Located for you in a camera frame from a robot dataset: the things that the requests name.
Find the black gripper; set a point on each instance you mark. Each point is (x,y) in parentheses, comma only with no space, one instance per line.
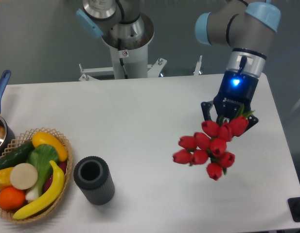
(236,90)

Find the red tulip bouquet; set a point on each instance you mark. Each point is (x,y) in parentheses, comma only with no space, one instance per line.
(210,145)

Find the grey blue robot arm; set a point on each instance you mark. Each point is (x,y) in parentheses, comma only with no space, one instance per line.
(247,26)

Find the dark grey ribbed vase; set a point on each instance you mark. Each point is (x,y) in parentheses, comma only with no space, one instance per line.
(93,177)

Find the black device at table edge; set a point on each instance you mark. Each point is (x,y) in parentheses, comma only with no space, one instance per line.
(294,206)

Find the purple red fruit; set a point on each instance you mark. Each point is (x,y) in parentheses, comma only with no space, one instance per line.
(47,184)

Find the yellow lemon squash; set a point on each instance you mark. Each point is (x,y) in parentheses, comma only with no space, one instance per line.
(40,138)

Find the green bok choy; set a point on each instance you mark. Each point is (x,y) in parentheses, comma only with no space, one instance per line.
(40,158)

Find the yellow banana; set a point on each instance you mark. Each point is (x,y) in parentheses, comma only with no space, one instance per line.
(45,199)

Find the dark green cucumber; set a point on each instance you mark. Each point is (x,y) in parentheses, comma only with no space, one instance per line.
(17,156)

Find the beige round radish slice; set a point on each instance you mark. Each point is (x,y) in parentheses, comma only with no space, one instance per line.
(23,176)

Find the woven wicker basket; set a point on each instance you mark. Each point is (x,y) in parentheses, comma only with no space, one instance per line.
(22,139)

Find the orange fruit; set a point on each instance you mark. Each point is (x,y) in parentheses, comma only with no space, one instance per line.
(11,198)

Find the yellow bell pepper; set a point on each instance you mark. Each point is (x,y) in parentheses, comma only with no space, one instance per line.
(5,178)

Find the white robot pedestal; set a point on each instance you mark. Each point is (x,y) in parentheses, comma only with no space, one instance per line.
(128,46)

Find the blue handled saucepan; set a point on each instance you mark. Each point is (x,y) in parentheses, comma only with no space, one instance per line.
(6,134)

